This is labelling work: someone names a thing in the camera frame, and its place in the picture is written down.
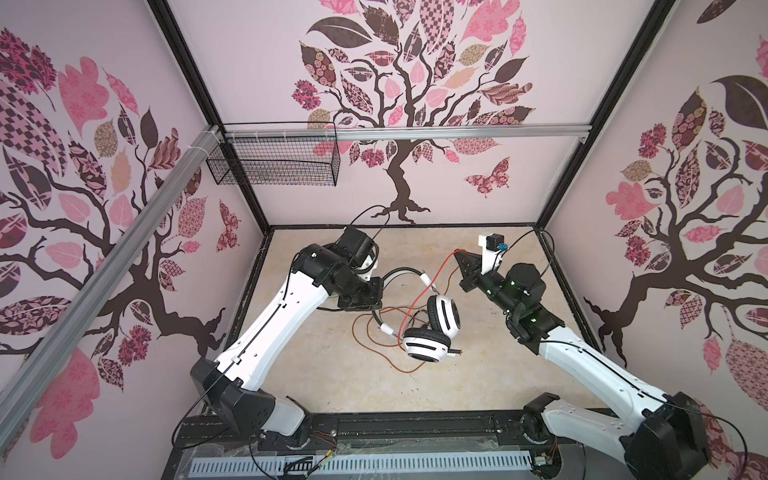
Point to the rear aluminium rail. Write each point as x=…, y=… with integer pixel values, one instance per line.
x=408, y=132

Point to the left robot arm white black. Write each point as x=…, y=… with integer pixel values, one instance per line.
x=231, y=384

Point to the aluminium rail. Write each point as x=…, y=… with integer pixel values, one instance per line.
x=24, y=390
x=408, y=132

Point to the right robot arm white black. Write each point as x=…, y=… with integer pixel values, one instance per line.
x=654, y=434

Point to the left aluminium rail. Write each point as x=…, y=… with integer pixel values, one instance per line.
x=24, y=390

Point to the white slotted cable duct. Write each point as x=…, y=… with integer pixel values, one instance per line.
x=355, y=466

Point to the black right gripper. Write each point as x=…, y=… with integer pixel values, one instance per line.
x=473, y=263

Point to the black wire mesh basket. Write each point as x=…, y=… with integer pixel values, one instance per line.
x=286, y=153

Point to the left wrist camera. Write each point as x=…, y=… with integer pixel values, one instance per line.
x=365, y=271

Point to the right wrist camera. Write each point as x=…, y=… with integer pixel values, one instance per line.
x=492, y=248

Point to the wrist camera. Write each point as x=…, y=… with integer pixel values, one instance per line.
x=365, y=271
x=492, y=248

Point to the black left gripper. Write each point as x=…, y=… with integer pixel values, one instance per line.
x=371, y=302

